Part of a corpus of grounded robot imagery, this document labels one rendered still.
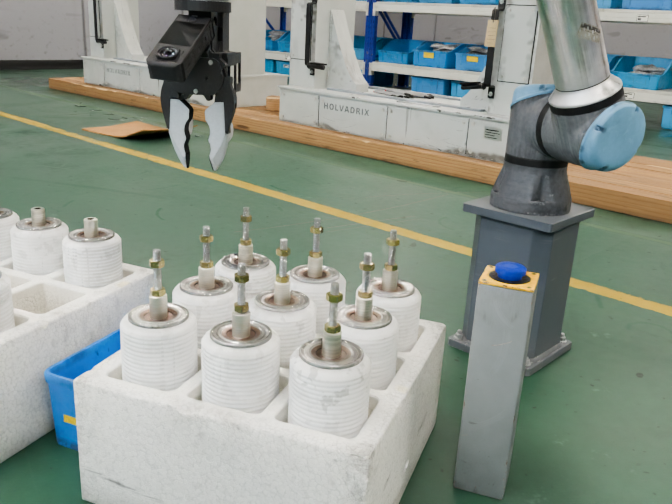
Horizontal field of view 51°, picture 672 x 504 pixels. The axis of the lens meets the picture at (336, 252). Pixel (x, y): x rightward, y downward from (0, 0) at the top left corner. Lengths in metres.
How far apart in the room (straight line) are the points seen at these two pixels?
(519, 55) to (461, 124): 0.37
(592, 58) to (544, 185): 0.27
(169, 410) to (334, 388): 0.20
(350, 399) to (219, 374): 0.16
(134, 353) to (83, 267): 0.36
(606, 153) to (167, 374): 0.76
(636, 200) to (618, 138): 1.54
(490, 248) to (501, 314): 0.45
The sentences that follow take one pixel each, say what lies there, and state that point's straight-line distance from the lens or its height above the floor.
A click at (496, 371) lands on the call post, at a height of 0.19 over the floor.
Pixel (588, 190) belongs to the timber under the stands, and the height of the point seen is 0.06.
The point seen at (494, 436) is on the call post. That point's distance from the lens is 1.00.
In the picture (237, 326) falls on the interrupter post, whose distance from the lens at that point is 0.85.
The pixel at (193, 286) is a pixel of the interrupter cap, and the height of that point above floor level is 0.25.
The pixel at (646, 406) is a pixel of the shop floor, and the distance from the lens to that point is 1.38.
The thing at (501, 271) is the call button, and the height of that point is 0.33.
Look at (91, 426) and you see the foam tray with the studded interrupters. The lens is 0.96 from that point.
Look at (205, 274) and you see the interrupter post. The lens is 1.00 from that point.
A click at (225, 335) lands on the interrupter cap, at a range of 0.86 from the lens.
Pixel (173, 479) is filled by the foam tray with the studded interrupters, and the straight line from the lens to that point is 0.92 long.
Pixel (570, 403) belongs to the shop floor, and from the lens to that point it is 1.33.
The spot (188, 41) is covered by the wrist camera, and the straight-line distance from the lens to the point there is 0.88.
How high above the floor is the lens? 0.62
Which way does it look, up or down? 18 degrees down
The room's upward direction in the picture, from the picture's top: 3 degrees clockwise
